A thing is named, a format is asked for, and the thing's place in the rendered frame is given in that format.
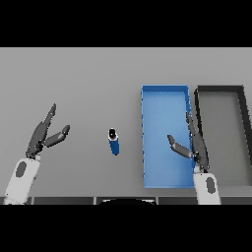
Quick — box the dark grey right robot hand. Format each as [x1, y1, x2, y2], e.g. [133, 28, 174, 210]
[166, 111, 211, 173]

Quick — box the dark grey bin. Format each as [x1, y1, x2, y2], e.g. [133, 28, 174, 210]
[194, 85, 252, 188]

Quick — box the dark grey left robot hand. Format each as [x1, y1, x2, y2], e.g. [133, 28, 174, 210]
[25, 102, 71, 159]

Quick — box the blue bin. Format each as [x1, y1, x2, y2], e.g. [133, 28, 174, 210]
[141, 85, 198, 190]

